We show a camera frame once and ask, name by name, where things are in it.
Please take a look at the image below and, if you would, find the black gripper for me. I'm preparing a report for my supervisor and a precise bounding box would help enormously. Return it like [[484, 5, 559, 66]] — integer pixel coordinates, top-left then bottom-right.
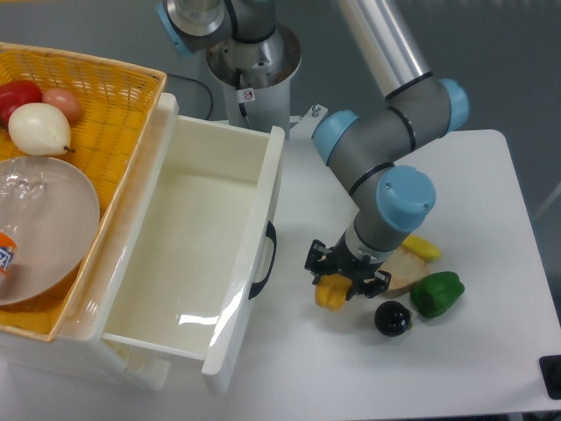
[[304, 239, 391, 300]]

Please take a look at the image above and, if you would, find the yellow pepper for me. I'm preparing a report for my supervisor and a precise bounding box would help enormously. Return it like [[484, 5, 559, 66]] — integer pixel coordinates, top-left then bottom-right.
[[315, 274, 352, 311]]

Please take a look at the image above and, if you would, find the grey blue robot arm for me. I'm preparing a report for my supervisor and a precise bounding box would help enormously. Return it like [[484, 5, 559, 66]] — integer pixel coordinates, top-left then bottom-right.
[[157, 1, 470, 301]]

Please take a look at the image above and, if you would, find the green pepper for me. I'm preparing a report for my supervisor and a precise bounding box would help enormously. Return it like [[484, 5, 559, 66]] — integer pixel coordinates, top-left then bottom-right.
[[409, 271, 465, 318]]

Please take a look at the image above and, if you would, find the bread slice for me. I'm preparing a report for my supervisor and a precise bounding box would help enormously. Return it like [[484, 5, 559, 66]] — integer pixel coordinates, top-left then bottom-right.
[[380, 246, 430, 298]]

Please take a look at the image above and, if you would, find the black round eggplant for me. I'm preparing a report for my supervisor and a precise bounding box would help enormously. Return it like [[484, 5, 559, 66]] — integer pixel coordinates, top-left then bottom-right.
[[373, 301, 412, 337]]

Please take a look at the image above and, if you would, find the yellow banana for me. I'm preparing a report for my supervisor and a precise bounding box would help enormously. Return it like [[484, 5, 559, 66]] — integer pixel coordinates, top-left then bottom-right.
[[401, 234, 442, 262]]

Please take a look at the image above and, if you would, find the white open drawer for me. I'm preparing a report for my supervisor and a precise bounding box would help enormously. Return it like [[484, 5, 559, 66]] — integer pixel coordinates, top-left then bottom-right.
[[103, 117, 285, 382]]

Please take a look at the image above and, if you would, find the black object at table edge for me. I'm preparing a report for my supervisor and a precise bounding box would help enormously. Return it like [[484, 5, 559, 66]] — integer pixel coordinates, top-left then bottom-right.
[[538, 354, 561, 400]]

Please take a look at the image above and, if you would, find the white drawer cabinet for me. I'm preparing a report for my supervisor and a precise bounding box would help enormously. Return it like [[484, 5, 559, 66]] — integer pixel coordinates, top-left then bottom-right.
[[0, 92, 233, 395]]

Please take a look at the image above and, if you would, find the yellow wicker basket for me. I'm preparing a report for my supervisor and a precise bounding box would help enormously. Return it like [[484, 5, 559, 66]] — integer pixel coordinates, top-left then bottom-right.
[[1, 42, 167, 342]]

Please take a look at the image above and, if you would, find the beige plate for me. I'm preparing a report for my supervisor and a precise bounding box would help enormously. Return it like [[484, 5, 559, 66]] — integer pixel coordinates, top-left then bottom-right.
[[1, 157, 100, 305]]

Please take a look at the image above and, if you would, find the pink peach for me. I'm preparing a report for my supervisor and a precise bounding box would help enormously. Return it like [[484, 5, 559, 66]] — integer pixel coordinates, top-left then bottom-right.
[[42, 88, 82, 124]]

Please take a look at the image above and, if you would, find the clear plastic bottle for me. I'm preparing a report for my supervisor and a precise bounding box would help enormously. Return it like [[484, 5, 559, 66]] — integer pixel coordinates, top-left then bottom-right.
[[1, 156, 45, 282]]

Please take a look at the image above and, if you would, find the white pear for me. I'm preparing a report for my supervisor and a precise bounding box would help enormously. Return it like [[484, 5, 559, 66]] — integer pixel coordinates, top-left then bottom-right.
[[8, 103, 75, 156]]

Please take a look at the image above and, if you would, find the red tomato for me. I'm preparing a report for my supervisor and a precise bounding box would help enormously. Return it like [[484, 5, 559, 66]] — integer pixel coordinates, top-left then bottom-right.
[[1, 80, 42, 129]]

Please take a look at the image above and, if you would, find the black drawer handle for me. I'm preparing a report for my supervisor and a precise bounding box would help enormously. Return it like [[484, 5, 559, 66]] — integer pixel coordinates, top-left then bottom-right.
[[248, 221, 278, 300]]

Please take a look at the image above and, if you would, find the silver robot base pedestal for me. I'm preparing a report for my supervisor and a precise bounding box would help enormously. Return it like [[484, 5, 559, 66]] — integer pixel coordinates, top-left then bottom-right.
[[206, 24, 327, 140]]

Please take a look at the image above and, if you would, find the black cable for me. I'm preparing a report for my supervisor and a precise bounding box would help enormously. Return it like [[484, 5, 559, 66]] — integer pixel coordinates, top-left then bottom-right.
[[165, 72, 214, 119]]

